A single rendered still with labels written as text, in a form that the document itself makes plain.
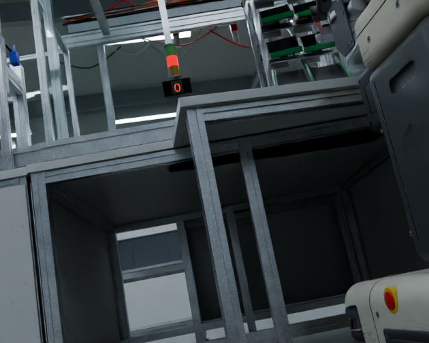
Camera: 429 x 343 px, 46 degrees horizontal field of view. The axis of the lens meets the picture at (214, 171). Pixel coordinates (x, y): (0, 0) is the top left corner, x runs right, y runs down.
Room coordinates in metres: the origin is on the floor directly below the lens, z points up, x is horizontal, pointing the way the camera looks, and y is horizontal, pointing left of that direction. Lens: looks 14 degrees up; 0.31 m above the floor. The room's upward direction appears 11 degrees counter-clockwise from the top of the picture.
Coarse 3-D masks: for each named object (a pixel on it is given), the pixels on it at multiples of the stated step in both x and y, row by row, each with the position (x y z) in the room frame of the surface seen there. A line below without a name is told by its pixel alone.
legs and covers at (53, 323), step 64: (320, 128) 1.73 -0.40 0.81; (64, 192) 1.94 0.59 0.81; (256, 192) 1.71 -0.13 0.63; (320, 192) 3.10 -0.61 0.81; (384, 192) 2.55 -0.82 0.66; (64, 256) 2.00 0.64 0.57; (384, 256) 2.79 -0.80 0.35; (64, 320) 1.90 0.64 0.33; (128, 320) 3.05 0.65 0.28; (256, 320) 3.06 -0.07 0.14; (320, 320) 1.72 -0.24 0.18
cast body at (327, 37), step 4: (324, 24) 1.77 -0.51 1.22; (328, 24) 1.77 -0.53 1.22; (324, 28) 1.77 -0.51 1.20; (328, 28) 1.76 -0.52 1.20; (324, 32) 1.77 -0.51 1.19; (328, 32) 1.77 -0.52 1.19; (324, 36) 1.77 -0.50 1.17; (328, 36) 1.77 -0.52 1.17; (332, 36) 1.76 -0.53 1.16; (324, 40) 1.77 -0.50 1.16; (328, 40) 1.77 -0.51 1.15; (332, 40) 1.77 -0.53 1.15
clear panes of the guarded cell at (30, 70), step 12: (36, 60) 2.92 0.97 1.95; (24, 72) 2.92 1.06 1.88; (36, 72) 2.92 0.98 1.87; (36, 84) 2.92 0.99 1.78; (36, 96) 2.92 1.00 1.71; (12, 108) 2.91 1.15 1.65; (36, 108) 2.92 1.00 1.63; (12, 120) 2.91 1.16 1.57; (36, 120) 2.92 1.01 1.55; (12, 132) 2.91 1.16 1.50; (36, 132) 2.92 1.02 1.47; (0, 144) 1.71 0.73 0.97; (36, 144) 2.92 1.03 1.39; (0, 156) 1.71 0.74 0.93
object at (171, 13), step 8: (232, 0) 2.99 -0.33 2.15; (240, 0) 3.00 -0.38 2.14; (280, 0) 3.02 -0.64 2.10; (176, 8) 2.97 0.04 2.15; (184, 8) 2.97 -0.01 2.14; (192, 8) 2.98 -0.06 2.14; (200, 8) 2.98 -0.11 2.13; (208, 8) 2.98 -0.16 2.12; (216, 8) 2.99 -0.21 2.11; (224, 8) 2.99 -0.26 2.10; (168, 16) 2.97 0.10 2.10; (176, 16) 2.98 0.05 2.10
